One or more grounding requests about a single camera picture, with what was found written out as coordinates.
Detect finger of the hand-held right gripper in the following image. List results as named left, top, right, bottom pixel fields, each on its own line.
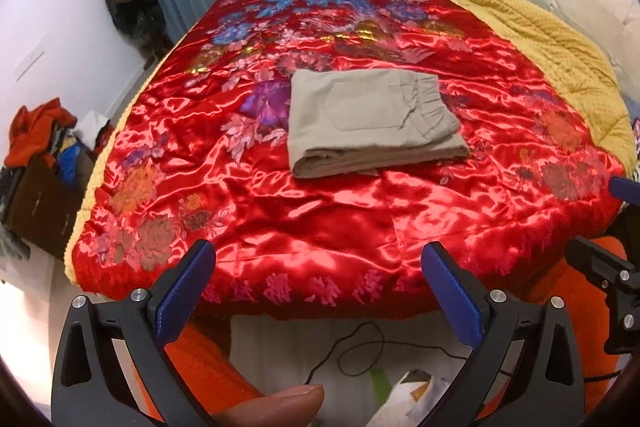
left=611, top=177, right=640, bottom=208
left=565, top=236, right=640, bottom=355

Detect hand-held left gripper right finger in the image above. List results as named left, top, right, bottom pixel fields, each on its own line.
left=421, top=241, right=587, bottom=427

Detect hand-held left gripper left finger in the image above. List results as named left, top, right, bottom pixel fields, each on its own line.
left=50, top=238, right=217, bottom=427

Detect beige pants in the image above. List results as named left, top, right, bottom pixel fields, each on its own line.
left=289, top=68, right=471, bottom=180

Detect person's left hand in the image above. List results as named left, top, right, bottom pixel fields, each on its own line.
left=212, top=384, right=325, bottom=427

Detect person's orange trouser leg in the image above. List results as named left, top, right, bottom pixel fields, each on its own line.
left=132, top=322, right=263, bottom=423
left=520, top=234, right=626, bottom=413

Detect white paper sheets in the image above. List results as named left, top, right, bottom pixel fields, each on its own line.
left=367, top=369, right=466, bottom=427

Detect red floral satin blanket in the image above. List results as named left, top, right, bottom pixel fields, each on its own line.
left=70, top=0, right=628, bottom=320

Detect brown cardboard box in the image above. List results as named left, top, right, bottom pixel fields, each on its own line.
left=0, top=152, right=96, bottom=248

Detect white plastic bag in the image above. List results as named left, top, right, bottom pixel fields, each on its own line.
left=75, top=109, right=113, bottom=152

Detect yellow quilted blanket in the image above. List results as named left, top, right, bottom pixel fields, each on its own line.
left=64, top=0, right=636, bottom=285

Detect red orange garment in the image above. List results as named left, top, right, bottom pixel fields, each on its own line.
left=5, top=99, right=78, bottom=168

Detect thin black cable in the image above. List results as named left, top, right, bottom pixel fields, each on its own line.
left=305, top=319, right=471, bottom=385

